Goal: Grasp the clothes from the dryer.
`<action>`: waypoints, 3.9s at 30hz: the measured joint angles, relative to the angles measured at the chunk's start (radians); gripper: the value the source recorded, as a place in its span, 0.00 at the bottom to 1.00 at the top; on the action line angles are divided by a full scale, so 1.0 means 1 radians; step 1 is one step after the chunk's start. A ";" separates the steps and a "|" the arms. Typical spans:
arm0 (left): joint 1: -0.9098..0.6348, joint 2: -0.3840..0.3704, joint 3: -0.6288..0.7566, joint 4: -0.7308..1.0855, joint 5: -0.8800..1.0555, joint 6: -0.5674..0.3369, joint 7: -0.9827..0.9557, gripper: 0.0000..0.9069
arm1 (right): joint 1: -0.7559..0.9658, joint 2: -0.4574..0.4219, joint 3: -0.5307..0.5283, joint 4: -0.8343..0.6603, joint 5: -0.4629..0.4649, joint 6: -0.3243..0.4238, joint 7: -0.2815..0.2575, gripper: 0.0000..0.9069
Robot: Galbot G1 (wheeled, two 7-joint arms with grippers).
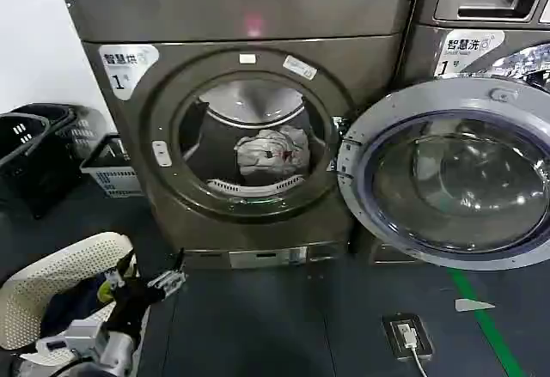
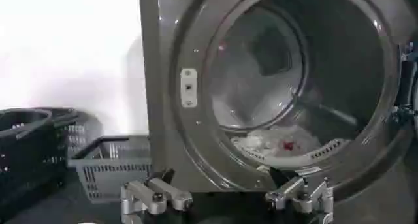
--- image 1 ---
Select white plug with cable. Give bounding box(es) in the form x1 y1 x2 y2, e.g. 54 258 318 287
396 322 436 377

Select white lattice plastic basket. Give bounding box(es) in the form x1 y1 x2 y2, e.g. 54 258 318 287
78 133 144 200

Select pale clothes bundle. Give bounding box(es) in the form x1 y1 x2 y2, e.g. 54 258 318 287
233 125 311 177

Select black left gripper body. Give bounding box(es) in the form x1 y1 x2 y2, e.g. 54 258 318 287
104 278 168 336

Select metal floor socket box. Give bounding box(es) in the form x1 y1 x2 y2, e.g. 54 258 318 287
382 313 436 362

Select green floor tape strip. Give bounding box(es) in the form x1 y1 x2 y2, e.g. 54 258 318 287
445 266 529 377

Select grey washer with numbered sticker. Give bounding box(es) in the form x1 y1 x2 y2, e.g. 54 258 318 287
351 24 550 267

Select black plastic laundry basket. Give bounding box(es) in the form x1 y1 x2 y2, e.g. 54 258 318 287
0 103 82 220

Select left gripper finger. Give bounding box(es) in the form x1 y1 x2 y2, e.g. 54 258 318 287
146 246 188 298
104 252 139 294

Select white paper scrap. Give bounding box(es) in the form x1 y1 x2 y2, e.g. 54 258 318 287
455 298 496 313

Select cream perforated laundry basket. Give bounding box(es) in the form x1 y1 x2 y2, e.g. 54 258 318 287
0 231 138 351

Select dark grey slotted basket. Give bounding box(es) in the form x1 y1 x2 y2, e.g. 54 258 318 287
54 103 113 160

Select dark blue clothes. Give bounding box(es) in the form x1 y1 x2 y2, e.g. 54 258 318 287
40 270 119 340

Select yellow-green cloth item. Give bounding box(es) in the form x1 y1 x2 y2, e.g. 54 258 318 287
96 281 116 305

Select large grey dryer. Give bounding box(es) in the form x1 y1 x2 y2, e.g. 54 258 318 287
53 0 420 271

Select round glass dryer door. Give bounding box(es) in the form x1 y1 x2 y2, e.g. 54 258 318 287
336 77 550 272

